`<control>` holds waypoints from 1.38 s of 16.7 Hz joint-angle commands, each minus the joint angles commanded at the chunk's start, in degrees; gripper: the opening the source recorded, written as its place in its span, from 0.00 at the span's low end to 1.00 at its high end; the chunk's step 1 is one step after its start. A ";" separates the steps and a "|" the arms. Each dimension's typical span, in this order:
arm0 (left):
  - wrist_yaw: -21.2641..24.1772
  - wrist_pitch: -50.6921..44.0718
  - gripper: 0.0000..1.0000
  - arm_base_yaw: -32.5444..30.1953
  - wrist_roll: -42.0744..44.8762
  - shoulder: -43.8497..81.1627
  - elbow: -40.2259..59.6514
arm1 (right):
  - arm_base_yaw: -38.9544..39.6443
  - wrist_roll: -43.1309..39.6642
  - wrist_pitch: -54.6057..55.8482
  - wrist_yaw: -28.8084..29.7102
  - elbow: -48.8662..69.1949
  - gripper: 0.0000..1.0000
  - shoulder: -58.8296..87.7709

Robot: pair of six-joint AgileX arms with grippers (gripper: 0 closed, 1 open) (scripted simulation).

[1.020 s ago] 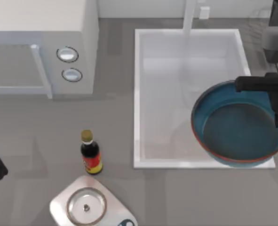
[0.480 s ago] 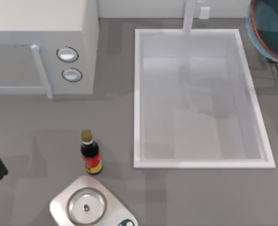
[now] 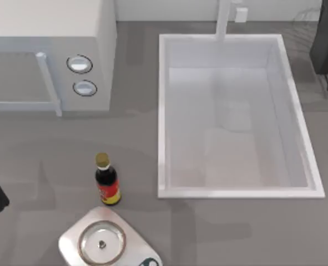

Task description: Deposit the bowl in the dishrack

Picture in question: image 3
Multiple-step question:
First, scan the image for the white sink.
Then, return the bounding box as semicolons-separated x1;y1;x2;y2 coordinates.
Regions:
157;33;326;200

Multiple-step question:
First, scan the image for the dark sauce bottle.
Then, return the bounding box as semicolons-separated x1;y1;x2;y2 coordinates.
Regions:
94;152;122;206

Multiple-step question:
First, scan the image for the small microwave knob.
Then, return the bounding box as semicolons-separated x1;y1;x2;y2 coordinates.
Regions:
72;79;98;98

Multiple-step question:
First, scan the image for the pale microwave oven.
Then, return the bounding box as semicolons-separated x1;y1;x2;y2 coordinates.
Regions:
0;0;117;117

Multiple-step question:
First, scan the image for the large microwave knob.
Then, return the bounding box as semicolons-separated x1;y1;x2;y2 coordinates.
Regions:
65;54;94;75

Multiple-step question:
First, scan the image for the white kitchen scale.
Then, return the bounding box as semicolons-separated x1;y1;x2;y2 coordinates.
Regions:
58;206;163;266

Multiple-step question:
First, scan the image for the tall white tap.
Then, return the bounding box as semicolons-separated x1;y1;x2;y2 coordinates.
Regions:
215;0;232;42

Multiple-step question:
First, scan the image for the microwave oven door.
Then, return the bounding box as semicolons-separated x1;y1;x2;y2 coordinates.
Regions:
0;52;62;117

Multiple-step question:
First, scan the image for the black chair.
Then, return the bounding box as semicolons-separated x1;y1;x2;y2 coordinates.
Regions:
309;0;328;98

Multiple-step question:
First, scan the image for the microwave door handle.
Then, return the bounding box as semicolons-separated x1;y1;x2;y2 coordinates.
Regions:
35;52;63;117

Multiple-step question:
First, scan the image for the white wall socket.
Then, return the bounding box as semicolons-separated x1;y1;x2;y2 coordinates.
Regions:
235;7;248;23

